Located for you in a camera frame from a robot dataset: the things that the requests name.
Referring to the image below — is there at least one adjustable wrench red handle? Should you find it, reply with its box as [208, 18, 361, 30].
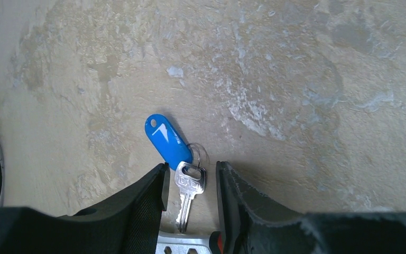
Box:
[155, 231, 223, 254]

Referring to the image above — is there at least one key with blue tag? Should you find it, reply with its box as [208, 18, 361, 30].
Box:
[144, 114, 207, 233]

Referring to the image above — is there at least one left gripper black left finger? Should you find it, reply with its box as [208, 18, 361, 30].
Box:
[0, 164, 170, 253]

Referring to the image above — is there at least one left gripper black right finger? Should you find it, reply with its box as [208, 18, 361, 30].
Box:
[216, 161, 406, 253]

